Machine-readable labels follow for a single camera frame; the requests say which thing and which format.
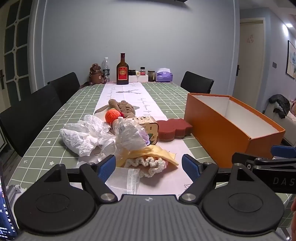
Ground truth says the wooden radio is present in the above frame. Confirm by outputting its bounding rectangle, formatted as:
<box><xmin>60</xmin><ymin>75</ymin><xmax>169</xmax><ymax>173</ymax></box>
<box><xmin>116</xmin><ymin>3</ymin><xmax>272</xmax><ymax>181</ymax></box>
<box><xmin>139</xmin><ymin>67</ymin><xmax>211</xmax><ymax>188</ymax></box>
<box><xmin>129</xmin><ymin>116</ymin><xmax>159</xmax><ymax>146</ymax></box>

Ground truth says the white plastic bag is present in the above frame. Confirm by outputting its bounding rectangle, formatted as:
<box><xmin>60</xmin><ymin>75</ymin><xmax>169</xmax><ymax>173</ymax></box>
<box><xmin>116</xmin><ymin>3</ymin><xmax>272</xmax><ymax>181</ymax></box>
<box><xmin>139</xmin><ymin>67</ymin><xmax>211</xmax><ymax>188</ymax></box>
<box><xmin>60</xmin><ymin>115</ymin><xmax>116</xmax><ymax>157</ymax></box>

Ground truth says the clear flower bouquet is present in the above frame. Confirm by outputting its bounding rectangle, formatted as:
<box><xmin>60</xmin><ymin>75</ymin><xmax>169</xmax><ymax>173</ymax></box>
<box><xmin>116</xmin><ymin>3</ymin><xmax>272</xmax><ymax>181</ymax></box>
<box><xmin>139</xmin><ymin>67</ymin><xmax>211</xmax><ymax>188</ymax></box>
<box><xmin>111</xmin><ymin>117</ymin><xmax>151</xmax><ymax>167</ymax></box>

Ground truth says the smartphone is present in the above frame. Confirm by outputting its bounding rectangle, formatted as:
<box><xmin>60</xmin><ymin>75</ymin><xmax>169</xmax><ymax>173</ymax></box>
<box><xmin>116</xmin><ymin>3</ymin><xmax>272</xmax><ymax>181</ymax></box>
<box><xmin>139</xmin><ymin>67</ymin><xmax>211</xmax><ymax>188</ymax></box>
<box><xmin>0</xmin><ymin>160</ymin><xmax>19</xmax><ymax>240</ymax></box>

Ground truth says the glass panel door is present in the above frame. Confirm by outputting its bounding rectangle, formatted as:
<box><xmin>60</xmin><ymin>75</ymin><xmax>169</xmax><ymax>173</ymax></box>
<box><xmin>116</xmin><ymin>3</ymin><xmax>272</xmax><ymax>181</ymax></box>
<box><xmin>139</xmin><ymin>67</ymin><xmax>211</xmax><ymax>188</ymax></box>
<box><xmin>0</xmin><ymin>0</ymin><xmax>35</xmax><ymax>105</ymax></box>

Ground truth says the cream crochet scrunchie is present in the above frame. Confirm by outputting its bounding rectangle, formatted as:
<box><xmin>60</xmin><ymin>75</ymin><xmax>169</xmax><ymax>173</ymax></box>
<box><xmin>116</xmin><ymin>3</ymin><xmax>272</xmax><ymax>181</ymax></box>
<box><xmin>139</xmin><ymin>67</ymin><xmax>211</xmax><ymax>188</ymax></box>
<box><xmin>125</xmin><ymin>156</ymin><xmax>169</xmax><ymax>178</ymax></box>

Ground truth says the orange cardboard box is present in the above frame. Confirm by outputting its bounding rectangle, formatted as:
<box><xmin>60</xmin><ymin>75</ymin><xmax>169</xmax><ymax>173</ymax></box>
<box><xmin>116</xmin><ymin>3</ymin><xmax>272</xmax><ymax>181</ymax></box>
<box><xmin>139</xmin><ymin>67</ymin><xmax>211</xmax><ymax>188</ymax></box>
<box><xmin>184</xmin><ymin>93</ymin><xmax>286</xmax><ymax>168</ymax></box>

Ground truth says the dark red sponge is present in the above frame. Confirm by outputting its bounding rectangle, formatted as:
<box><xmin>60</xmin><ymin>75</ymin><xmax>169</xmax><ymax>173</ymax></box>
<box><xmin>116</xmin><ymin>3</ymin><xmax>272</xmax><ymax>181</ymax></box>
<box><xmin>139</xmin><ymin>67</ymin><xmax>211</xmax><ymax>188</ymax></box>
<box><xmin>157</xmin><ymin>118</ymin><xmax>193</xmax><ymax>142</ymax></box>

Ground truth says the yellow cloth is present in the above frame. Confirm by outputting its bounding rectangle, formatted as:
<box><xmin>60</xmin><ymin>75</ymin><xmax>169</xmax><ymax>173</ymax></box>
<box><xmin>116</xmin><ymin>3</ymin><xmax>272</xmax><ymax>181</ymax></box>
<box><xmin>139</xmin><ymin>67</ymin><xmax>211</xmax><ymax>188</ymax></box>
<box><xmin>116</xmin><ymin>145</ymin><xmax>179</xmax><ymax>167</ymax></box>

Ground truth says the orange crochet toy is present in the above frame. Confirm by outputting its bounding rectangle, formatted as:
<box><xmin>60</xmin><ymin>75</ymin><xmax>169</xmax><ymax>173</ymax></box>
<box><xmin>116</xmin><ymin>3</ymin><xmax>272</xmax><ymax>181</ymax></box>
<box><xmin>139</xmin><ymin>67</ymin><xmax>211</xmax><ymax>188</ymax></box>
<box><xmin>105</xmin><ymin>110</ymin><xmax>125</xmax><ymax>123</ymax></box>

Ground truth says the white deer print runner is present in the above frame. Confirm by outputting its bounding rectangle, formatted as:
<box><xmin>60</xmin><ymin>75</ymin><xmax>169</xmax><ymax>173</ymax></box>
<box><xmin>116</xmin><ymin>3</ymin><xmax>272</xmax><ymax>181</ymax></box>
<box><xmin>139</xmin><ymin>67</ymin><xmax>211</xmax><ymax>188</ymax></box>
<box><xmin>69</xmin><ymin>82</ymin><xmax>201</xmax><ymax>195</ymax></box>

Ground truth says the dark jacket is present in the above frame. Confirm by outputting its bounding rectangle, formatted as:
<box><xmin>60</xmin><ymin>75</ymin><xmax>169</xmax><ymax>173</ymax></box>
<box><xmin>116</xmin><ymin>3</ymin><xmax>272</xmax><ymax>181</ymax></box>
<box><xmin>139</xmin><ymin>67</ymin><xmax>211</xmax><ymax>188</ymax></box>
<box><xmin>268</xmin><ymin>94</ymin><xmax>290</xmax><ymax>118</ymax></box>

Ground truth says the clear water bottle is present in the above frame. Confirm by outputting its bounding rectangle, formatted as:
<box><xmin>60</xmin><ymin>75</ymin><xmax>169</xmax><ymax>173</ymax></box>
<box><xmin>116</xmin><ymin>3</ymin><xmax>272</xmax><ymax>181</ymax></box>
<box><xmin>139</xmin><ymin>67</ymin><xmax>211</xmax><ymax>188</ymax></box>
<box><xmin>102</xmin><ymin>57</ymin><xmax>110</xmax><ymax>82</ymax></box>

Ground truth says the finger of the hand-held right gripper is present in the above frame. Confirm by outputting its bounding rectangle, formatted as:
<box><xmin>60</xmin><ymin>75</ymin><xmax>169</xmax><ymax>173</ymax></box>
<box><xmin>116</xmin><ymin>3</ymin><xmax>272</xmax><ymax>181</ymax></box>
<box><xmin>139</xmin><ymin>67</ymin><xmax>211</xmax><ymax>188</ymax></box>
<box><xmin>232</xmin><ymin>152</ymin><xmax>296</xmax><ymax>172</ymax></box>
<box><xmin>271</xmin><ymin>146</ymin><xmax>296</xmax><ymax>159</ymax></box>

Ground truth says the cream sofa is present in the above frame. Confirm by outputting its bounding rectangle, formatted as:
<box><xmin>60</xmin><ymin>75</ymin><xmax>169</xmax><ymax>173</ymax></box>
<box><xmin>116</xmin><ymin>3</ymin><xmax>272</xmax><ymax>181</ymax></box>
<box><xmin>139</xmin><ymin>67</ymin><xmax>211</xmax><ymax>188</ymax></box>
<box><xmin>264</xmin><ymin>102</ymin><xmax>296</xmax><ymax>146</ymax></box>

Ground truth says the framed wall picture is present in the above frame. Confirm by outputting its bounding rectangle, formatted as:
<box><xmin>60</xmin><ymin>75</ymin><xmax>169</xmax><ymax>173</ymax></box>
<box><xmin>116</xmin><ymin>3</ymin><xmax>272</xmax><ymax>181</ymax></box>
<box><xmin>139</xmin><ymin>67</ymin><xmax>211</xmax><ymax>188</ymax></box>
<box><xmin>285</xmin><ymin>40</ymin><xmax>296</xmax><ymax>80</ymax></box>

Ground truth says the green checkered tablecloth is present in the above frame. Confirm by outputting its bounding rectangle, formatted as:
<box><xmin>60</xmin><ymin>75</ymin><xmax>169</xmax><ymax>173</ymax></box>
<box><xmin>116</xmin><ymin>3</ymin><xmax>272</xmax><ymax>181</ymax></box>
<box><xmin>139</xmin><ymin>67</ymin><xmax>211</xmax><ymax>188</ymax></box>
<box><xmin>6</xmin><ymin>82</ymin><xmax>293</xmax><ymax>229</ymax></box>

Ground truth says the clear plastic sheet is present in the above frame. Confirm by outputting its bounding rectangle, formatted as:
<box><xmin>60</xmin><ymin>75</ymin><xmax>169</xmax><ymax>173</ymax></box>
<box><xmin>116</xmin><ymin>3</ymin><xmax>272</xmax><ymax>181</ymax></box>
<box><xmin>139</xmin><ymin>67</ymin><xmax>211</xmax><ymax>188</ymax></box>
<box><xmin>105</xmin><ymin>166</ymin><xmax>140</xmax><ymax>194</ymax></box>

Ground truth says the white phone stand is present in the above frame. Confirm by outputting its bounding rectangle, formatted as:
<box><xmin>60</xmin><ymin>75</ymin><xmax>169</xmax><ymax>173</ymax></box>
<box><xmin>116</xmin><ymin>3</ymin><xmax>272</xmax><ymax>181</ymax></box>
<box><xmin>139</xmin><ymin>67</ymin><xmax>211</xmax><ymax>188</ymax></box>
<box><xmin>7</xmin><ymin>184</ymin><xmax>22</xmax><ymax>200</ymax></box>

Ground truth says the purple tissue pack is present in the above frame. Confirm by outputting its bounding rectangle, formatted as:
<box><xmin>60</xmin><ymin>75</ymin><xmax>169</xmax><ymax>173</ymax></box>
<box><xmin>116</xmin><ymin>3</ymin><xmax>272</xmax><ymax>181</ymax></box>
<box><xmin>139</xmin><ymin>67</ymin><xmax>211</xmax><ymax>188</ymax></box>
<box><xmin>155</xmin><ymin>68</ymin><xmax>174</xmax><ymax>82</ymax></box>

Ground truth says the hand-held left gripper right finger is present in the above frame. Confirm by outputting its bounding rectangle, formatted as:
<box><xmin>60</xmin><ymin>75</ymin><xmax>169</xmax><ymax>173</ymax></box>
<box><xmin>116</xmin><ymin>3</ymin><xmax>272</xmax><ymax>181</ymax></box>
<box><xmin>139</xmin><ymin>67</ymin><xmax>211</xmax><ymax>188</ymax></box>
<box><xmin>179</xmin><ymin>153</ymin><xmax>255</xmax><ymax>205</ymax></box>

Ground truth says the brown liquor bottle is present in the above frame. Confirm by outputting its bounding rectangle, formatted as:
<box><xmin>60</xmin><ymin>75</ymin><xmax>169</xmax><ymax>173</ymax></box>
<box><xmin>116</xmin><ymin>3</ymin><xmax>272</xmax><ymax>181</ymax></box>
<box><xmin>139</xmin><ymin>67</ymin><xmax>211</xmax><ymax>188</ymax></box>
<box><xmin>116</xmin><ymin>53</ymin><xmax>129</xmax><ymax>85</ymax></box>

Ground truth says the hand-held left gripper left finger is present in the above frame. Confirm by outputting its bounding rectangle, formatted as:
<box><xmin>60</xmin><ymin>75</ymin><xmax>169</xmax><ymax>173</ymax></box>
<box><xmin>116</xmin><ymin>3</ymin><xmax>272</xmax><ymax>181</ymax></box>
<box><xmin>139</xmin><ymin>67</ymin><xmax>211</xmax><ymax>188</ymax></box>
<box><xmin>44</xmin><ymin>154</ymin><xmax>118</xmax><ymax>205</ymax></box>

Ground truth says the brown bear shaped bottle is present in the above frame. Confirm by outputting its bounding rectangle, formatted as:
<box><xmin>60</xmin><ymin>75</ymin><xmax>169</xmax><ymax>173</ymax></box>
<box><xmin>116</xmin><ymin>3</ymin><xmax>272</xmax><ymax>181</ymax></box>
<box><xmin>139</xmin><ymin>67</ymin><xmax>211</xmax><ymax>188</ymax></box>
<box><xmin>80</xmin><ymin>63</ymin><xmax>104</xmax><ymax>90</ymax></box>

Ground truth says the black chair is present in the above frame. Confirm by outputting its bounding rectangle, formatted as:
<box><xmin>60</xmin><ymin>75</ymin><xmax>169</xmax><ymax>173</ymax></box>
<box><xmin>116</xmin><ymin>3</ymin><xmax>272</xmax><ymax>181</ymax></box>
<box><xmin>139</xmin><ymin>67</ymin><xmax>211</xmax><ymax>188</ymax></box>
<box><xmin>47</xmin><ymin>72</ymin><xmax>80</xmax><ymax>105</ymax></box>
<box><xmin>180</xmin><ymin>71</ymin><xmax>215</xmax><ymax>94</ymax></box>
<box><xmin>0</xmin><ymin>84</ymin><xmax>63</xmax><ymax>158</ymax></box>

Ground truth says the brown plush toy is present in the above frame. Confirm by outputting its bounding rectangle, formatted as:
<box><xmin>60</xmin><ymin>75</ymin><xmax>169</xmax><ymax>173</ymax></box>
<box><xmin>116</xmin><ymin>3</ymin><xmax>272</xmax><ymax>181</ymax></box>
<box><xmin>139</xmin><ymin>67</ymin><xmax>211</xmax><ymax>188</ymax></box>
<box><xmin>94</xmin><ymin>99</ymin><xmax>137</xmax><ymax>119</ymax></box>

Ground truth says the cream door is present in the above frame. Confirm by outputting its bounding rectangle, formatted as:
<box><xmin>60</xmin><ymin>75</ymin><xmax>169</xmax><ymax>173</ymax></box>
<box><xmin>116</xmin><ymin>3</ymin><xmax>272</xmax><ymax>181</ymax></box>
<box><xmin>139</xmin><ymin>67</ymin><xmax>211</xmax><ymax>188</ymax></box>
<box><xmin>233</xmin><ymin>17</ymin><xmax>265</xmax><ymax>109</ymax></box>

